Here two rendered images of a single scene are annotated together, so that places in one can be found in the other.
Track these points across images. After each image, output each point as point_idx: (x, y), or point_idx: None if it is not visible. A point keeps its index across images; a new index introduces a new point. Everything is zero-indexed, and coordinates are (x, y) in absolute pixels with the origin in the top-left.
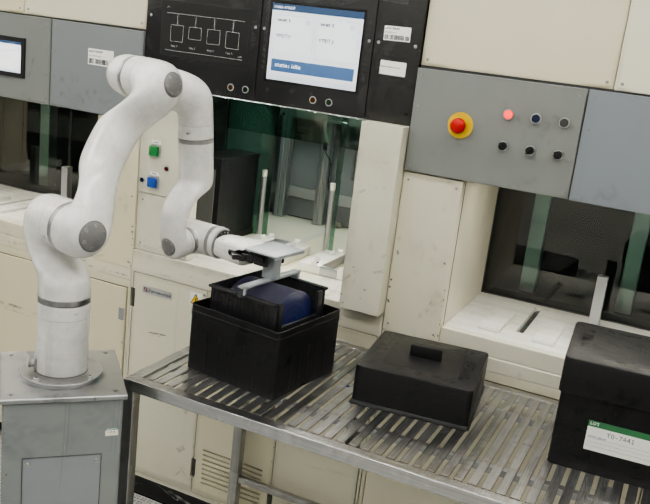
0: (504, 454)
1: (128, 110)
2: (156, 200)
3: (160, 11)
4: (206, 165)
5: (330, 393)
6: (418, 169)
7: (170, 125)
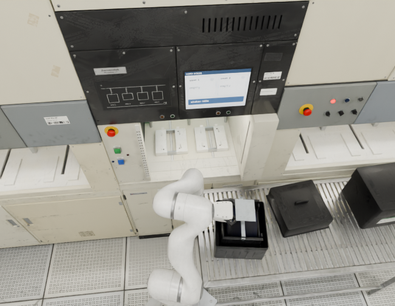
0: (348, 234)
1: (194, 237)
2: (125, 166)
3: (95, 88)
4: (203, 197)
5: (273, 235)
6: (281, 129)
7: (123, 138)
